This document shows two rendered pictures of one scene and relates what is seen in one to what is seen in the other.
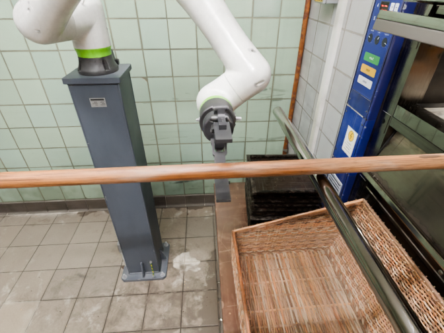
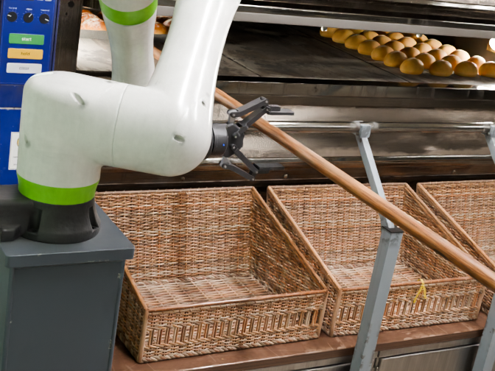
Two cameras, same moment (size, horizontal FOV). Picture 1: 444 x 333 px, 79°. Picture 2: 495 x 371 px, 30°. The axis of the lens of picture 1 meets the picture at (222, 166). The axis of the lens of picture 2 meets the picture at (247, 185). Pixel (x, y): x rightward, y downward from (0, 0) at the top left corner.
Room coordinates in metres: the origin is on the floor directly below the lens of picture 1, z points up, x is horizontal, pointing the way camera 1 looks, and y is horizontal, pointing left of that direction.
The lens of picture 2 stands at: (1.45, 1.83, 1.81)
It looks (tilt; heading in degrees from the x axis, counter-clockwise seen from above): 20 degrees down; 242
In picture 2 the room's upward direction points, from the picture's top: 10 degrees clockwise
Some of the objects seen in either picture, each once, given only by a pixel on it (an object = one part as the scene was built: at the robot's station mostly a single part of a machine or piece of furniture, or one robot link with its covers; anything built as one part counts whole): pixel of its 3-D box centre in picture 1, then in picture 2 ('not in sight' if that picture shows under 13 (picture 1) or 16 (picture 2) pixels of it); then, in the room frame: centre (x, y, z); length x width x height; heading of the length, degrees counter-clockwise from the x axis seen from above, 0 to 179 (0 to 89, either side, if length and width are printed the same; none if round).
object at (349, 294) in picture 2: not in sight; (371, 252); (-0.16, -0.33, 0.72); 0.56 x 0.49 x 0.28; 3
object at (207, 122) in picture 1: (218, 131); (224, 139); (0.57, 0.01, 1.19); 0.09 x 0.07 x 0.08; 4
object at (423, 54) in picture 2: not in sight; (409, 48); (-0.67, -1.08, 1.21); 0.61 x 0.48 x 0.06; 94
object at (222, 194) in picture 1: (222, 189); (269, 166); (0.44, 0.00, 1.12); 0.07 x 0.03 x 0.01; 4
